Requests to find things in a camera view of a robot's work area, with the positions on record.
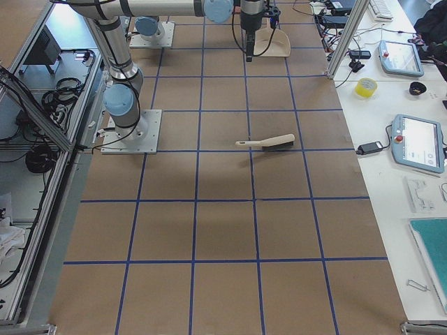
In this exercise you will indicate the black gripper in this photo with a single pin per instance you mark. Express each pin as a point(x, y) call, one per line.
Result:
point(248, 21)

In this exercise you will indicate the beige plastic dustpan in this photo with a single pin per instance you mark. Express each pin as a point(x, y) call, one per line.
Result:
point(268, 44)

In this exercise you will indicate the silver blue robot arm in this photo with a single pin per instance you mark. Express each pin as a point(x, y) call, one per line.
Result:
point(119, 26)
point(149, 26)

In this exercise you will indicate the black clip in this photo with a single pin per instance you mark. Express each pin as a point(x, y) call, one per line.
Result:
point(356, 66)

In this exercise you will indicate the white keyboard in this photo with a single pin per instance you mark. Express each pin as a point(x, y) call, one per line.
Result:
point(380, 11)

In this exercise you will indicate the yellow tape roll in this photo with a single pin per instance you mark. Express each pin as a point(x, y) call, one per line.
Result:
point(366, 87)

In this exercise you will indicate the upper teach pendant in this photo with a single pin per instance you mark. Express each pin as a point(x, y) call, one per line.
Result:
point(399, 58)

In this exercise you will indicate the teach pendant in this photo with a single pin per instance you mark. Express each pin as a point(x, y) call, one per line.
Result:
point(417, 143)
point(399, 58)

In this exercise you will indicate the black power adapter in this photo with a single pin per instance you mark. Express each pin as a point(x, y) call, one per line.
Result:
point(369, 148)

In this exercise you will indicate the lower teach pendant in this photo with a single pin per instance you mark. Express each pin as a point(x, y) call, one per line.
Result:
point(417, 143)

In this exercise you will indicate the black box on shelf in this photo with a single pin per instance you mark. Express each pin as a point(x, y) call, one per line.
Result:
point(45, 52)

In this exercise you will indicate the teal cutting mat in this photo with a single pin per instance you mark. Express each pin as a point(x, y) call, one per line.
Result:
point(430, 238)

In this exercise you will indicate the aluminium frame post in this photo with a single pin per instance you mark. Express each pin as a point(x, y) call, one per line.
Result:
point(350, 28)

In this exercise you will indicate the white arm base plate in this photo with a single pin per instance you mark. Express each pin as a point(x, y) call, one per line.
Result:
point(143, 139)

